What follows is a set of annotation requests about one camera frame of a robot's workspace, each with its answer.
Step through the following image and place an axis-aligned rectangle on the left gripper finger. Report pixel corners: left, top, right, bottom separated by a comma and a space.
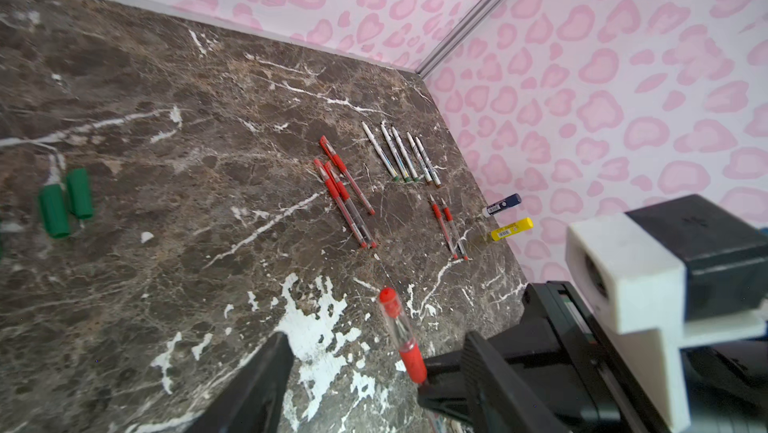
186, 332, 294, 433

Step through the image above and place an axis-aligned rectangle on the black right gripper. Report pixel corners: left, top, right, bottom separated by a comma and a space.
417, 281, 660, 432

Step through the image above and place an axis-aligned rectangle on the red pen cluster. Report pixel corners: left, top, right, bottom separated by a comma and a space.
313, 158, 367, 248
377, 287, 427, 385
319, 135, 375, 215

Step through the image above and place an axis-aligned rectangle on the red pen alone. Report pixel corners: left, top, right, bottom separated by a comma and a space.
429, 195, 458, 260

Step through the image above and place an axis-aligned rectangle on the green cap marker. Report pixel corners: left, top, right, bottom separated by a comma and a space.
381, 121, 411, 183

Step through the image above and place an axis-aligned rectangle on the brown cap marker pen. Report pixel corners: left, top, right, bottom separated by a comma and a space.
415, 137, 442, 188

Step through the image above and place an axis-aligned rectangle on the green cap marker pen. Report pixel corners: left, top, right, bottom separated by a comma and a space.
391, 127, 419, 182

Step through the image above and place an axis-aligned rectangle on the red cap pen right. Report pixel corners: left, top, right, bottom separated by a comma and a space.
325, 160, 378, 248

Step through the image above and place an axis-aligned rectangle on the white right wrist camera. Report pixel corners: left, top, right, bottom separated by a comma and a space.
565, 194, 767, 432

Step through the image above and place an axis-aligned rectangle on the yellow marker by wall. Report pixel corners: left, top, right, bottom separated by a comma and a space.
490, 217, 534, 241

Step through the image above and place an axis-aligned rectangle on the right corner frame post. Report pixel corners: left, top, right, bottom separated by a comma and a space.
415, 0, 504, 78

